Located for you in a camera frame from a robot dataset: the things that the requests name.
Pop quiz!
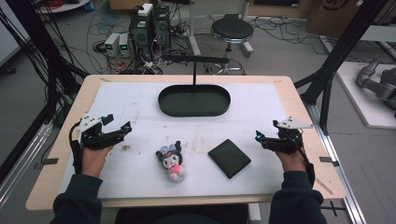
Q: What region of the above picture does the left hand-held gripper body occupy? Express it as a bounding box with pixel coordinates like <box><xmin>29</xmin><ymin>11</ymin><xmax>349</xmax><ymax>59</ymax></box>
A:
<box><xmin>76</xmin><ymin>113</ymin><xmax>125</xmax><ymax>150</ymax></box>

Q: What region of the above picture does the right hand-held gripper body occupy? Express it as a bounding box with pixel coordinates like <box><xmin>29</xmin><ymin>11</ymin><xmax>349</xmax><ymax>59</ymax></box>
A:
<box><xmin>263</xmin><ymin>116</ymin><xmax>314</xmax><ymax>155</ymax></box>

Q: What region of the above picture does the person's right hand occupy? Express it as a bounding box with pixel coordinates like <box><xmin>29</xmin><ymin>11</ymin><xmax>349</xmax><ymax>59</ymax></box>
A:
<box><xmin>275</xmin><ymin>151</ymin><xmax>307</xmax><ymax>173</ymax></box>

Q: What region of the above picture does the person's left hand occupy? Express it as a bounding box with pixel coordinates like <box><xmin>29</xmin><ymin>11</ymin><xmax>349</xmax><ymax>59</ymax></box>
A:
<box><xmin>81</xmin><ymin>145</ymin><xmax>115</xmax><ymax>179</ymax></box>

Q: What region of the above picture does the black square pad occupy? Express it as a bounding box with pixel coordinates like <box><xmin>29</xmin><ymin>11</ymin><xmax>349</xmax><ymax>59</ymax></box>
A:
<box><xmin>207</xmin><ymin>138</ymin><xmax>252</xmax><ymax>180</ymax></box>

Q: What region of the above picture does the white table mat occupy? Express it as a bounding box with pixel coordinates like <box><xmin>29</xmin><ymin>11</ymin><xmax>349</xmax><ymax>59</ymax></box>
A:
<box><xmin>60</xmin><ymin>81</ymin><xmax>290</xmax><ymax>201</ymax></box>

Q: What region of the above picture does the black and pink plush toy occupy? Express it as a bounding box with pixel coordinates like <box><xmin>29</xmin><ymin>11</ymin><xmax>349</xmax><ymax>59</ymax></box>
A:
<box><xmin>155</xmin><ymin>140</ymin><xmax>187</xmax><ymax>184</ymax></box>

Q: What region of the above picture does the black oval tray with T-bar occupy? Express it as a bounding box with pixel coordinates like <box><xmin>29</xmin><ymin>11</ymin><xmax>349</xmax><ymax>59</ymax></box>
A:
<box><xmin>157</xmin><ymin>54</ymin><xmax>232</xmax><ymax>119</ymax></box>

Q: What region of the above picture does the silver power supply unit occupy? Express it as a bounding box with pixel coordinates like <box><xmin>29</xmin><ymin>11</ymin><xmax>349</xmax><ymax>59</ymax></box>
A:
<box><xmin>118</xmin><ymin>33</ymin><xmax>131</xmax><ymax>58</ymax></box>
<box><xmin>104</xmin><ymin>32</ymin><xmax>121</xmax><ymax>58</ymax></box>

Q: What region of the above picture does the white table leg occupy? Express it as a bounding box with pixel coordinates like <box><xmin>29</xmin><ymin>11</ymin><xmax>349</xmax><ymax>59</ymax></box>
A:
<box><xmin>247</xmin><ymin>203</ymin><xmax>262</xmax><ymax>224</ymax></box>

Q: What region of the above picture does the white floor platform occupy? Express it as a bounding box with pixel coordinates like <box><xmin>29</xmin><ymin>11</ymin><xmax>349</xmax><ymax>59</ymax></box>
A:
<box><xmin>335</xmin><ymin>61</ymin><xmax>396</xmax><ymax>131</ymax></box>

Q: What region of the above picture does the black computer tower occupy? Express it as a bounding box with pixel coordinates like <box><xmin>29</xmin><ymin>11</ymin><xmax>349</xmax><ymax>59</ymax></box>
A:
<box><xmin>151</xmin><ymin>4</ymin><xmax>172</xmax><ymax>52</ymax></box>
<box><xmin>128</xmin><ymin>12</ymin><xmax>154</xmax><ymax>63</ymax></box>

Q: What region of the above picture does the black round stool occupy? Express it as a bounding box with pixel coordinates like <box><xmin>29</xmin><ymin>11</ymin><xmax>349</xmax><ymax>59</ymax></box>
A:
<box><xmin>205</xmin><ymin>13</ymin><xmax>255</xmax><ymax>77</ymax></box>

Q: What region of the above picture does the person's lap dark clothing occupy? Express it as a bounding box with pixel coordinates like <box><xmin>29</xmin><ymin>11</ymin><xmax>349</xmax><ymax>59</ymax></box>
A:
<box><xmin>114</xmin><ymin>205</ymin><xmax>250</xmax><ymax>224</ymax></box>

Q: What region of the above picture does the white box on computer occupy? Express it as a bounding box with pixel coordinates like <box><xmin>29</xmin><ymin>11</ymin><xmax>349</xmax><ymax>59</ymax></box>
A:
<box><xmin>137</xmin><ymin>3</ymin><xmax>154</xmax><ymax>18</ymax></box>

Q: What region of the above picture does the white desk leg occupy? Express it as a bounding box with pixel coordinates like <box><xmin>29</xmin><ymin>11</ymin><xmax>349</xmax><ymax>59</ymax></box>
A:
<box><xmin>186</xmin><ymin>0</ymin><xmax>203</xmax><ymax>57</ymax></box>

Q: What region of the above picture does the white round table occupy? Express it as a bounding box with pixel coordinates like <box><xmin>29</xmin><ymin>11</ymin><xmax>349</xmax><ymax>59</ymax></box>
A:
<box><xmin>36</xmin><ymin>0</ymin><xmax>92</xmax><ymax>14</ymax></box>

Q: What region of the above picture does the brown cardboard box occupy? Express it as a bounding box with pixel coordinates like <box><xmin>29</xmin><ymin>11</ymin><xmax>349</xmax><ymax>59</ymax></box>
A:
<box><xmin>305</xmin><ymin>0</ymin><xmax>396</xmax><ymax>39</ymax></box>

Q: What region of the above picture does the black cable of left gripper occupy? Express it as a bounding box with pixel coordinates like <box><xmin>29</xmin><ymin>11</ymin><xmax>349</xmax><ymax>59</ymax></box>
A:
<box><xmin>68</xmin><ymin>121</ymin><xmax>84</xmax><ymax>175</ymax></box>

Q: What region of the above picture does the aluminium floor rail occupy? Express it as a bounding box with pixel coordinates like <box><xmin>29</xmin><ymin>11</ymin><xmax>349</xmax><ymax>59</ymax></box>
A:
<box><xmin>0</xmin><ymin>121</ymin><xmax>54</xmax><ymax>208</ymax></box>
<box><xmin>305</xmin><ymin>102</ymin><xmax>368</xmax><ymax>224</ymax></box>

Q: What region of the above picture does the tangle of floor cables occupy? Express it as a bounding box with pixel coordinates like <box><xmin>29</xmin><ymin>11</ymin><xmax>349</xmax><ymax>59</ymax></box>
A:
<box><xmin>251</xmin><ymin>15</ymin><xmax>331</xmax><ymax>57</ymax></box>

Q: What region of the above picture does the black frame pole with cables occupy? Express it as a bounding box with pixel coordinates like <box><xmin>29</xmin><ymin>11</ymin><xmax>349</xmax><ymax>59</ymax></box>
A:
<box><xmin>0</xmin><ymin>0</ymin><xmax>90</xmax><ymax>125</ymax></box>

